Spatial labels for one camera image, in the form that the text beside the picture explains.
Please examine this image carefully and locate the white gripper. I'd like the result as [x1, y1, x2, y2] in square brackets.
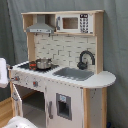
[0, 58, 8, 88]

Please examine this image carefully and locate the white oven door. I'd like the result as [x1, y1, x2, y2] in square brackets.
[11, 92, 24, 118]

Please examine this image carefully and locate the wooden toy kitchen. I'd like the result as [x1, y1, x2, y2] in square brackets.
[10, 10, 116, 128]

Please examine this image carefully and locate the red left stove knob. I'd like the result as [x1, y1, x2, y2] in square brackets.
[14, 76, 20, 81]

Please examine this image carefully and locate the red stove knob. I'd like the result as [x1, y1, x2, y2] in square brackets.
[33, 81, 38, 87]
[14, 76, 20, 81]

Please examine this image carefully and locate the grey backdrop curtain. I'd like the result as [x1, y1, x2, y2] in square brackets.
[0, 0, 128, 128]

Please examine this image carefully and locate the black toy stovetop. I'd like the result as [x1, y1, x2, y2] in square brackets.
[18, 62, 59, 72]

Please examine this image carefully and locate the red right stove knob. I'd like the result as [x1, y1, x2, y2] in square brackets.
[33, 81, 38, 87]

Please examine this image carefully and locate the silver toy pot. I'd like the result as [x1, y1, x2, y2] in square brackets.
[36, 58, 52, 69]

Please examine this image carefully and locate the grey range hood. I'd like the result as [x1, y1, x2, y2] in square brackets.
[26, 15, 55, 34]

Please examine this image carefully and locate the white fridge door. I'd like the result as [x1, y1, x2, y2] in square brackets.
[46, 81, 83, 128]

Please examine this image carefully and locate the grey toy sink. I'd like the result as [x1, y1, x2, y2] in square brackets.
[53, 67, 93, 81]

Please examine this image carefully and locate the black toy faucet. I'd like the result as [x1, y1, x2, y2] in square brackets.
[77, 50, 95, 70]

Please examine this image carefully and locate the toy microwave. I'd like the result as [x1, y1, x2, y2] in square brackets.
[56, 14, 94, 34]

